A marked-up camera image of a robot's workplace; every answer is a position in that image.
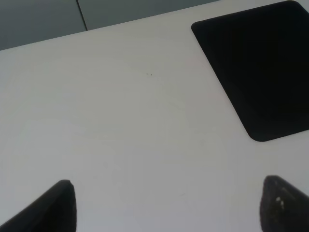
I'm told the black mouse pad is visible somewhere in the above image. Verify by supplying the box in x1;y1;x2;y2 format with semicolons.
191;0;309;142

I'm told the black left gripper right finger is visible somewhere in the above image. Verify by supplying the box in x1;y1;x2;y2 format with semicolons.
259;175;309;232

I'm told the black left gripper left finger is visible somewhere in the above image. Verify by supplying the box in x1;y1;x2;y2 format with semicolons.
0;180;77;232

